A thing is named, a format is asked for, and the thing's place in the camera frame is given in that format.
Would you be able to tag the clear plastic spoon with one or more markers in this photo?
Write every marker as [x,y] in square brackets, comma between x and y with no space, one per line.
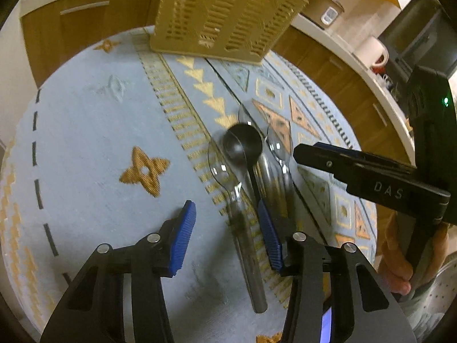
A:
[280,143]
[247,112]
[219,171]

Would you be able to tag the tan slotted plastic utensil basket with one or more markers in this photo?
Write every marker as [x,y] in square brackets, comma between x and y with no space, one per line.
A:
[214,14]

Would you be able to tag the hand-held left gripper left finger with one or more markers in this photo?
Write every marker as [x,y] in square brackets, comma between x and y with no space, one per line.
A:
[184,235]

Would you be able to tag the black plastic spoon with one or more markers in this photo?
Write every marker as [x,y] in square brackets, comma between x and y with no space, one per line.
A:
[242,144]

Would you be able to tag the beige rice cooker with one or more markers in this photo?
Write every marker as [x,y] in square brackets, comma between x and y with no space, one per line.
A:
[326,7]

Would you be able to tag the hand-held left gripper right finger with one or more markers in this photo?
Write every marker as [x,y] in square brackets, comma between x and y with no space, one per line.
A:
[269,235]

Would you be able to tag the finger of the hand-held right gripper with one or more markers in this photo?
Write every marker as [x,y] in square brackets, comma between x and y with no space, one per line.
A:
[357,178]
[360,155]

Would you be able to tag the blue patterned tablecloth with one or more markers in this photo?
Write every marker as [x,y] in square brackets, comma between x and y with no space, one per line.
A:
[89,132]

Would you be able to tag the grey dotted garment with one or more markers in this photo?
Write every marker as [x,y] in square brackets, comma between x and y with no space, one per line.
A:
[435,303]

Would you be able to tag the white mug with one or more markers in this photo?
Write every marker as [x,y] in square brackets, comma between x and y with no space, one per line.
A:
[369,51]

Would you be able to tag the small red container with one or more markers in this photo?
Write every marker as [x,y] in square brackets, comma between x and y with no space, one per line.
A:
[379,68]

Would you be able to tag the person's right hand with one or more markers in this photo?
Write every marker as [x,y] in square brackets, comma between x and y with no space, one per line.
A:
[396,257]

